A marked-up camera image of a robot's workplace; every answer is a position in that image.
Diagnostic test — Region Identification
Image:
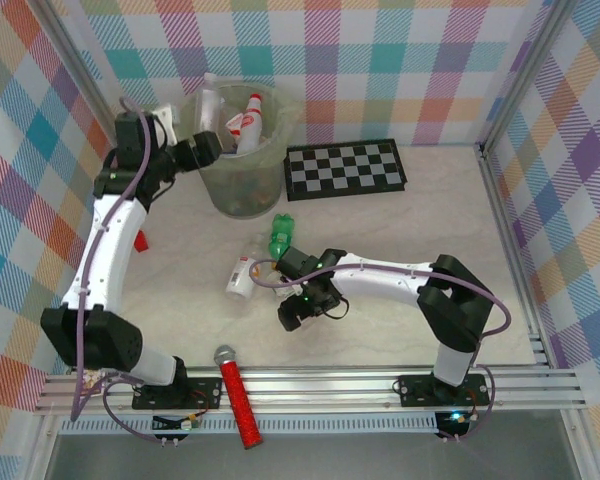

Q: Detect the plain clear bottle white cap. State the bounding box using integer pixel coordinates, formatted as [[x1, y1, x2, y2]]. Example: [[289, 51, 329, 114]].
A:
[[194, 72, 227, 151]]

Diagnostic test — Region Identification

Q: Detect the clear bottle red cap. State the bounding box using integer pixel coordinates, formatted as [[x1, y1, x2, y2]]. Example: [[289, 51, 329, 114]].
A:
[[235, 92, 266, 155]]

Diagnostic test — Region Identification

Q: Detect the translucent grey plastic bin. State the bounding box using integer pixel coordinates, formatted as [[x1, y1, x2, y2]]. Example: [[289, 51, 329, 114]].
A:
[[179, 82, 304, 221]]

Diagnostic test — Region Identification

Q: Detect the clear bottle orange white label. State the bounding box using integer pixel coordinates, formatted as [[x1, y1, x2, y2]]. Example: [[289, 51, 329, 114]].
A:
[[224, 233, 267, 301]]

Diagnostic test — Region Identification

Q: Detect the green plastic bottle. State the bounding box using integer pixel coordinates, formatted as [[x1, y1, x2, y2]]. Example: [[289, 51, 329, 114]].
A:
[[268, 213, 298, 262]]

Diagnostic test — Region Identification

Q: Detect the red glitter microphone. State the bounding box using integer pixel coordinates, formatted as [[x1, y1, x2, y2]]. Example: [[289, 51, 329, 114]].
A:
[[213, 344, 265, 450]]

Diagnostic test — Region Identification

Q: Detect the plaid cloth backdrop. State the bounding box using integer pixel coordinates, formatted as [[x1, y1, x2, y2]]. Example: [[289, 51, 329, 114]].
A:
[[0, 0, 131, 480], [44, 0, 556, 149], [482, 0, 600, 401]]

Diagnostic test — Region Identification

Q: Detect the black grey chessboard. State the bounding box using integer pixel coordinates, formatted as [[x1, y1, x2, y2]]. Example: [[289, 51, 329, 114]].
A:
[[283, 138, 410, 203]]

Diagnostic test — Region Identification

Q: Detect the small circuit board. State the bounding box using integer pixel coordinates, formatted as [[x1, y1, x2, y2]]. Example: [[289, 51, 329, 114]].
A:
[[435, 409, 481, 442], [151, 412, 202, 434]]

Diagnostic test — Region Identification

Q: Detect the thin black cable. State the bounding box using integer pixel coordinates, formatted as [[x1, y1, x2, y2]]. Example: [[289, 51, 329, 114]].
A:
[[324, 296, 351, 322]]

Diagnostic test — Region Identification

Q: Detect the aluminium frame post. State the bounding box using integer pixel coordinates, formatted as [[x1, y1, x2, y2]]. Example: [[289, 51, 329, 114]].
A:
[[38, 0, 137, 164], [473, 0, 580, 157]]

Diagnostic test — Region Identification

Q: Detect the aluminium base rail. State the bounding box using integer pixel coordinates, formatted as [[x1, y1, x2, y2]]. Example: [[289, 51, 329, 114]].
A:
[[32, 363, 584, 417]]

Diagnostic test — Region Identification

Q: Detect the white slotted cable duct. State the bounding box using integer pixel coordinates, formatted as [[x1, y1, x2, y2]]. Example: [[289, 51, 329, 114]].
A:
[[58, 417, 440, 436]]

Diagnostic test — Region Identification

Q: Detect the aluminium side rail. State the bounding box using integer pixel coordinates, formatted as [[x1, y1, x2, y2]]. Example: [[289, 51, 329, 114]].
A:
[[476, 143, 554, 370]]

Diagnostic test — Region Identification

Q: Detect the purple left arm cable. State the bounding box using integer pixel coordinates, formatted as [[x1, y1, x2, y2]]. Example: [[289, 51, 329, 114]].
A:
[[69, 97, 181, 444]]

